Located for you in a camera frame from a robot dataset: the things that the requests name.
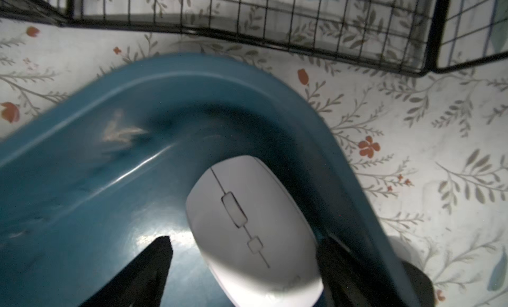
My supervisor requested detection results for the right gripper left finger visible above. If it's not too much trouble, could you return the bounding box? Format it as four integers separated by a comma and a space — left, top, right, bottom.
81, 236, 173, 307

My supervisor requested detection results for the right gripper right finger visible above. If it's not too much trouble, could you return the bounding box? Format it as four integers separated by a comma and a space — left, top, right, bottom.
316, 238, 406, 306

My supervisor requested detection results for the white mouse large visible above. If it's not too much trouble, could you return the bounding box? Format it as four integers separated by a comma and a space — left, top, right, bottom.
186, 156, 324, 306

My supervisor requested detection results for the teal plastic storage box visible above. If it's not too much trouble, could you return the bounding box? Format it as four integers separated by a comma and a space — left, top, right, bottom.
1, 54, 419, 306

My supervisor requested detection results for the black Lecoo mouse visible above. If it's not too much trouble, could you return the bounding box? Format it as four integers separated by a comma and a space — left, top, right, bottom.
402, 261, 435, 307

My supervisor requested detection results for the black wire desk organizer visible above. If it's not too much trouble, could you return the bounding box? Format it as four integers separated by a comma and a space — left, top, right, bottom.
1, 0, 507, 75

